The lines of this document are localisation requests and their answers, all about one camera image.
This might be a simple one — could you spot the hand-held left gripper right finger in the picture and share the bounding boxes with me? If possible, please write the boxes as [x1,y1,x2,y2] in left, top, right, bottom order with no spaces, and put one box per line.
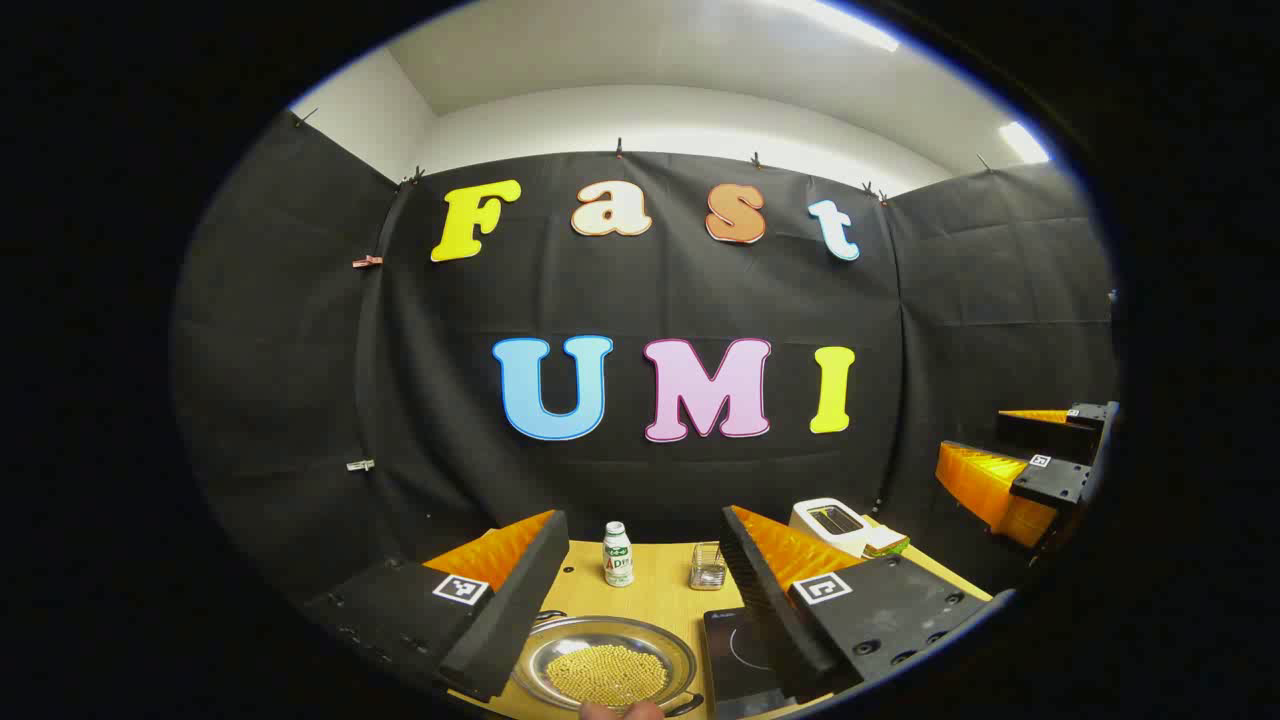
[720,505,1016,706]

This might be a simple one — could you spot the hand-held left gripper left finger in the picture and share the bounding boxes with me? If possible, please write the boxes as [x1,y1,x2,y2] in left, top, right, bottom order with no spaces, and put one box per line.
[305,510,570,703]

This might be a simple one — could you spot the black induction cooktop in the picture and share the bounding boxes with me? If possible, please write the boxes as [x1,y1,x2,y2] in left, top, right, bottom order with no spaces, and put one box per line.
[702,607,801,720]

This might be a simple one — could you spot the stainless steel pot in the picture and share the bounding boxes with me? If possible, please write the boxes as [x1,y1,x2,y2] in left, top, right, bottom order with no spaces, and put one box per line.
[510,612,706,719]

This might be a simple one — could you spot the white toaster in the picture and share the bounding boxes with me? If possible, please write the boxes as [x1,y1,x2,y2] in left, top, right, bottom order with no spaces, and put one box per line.
[789,497,871,559]

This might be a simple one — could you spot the pile of yellow soybeans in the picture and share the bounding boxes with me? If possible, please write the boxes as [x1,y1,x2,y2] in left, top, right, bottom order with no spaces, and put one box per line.
[545,643,669,709]

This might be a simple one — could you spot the white milk bottle green label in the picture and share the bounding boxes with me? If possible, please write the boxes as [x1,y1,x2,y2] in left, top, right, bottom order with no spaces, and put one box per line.
[602,521,635,588]

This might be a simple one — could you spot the ceiling light panel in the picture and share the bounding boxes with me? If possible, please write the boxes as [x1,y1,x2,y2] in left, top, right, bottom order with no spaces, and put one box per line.
[998,120,1051,166]

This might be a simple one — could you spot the black backdrop cloth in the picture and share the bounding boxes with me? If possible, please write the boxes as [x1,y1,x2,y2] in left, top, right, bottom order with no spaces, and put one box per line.
[172,110,1119,641]

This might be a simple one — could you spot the row of black backdrop clips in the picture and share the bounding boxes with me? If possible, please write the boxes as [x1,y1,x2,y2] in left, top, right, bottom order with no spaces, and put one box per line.
[295,108,996,201]

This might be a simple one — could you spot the metal wire utensil holder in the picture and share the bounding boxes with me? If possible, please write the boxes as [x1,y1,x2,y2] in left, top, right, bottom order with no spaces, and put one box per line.
[689,542,728,591]

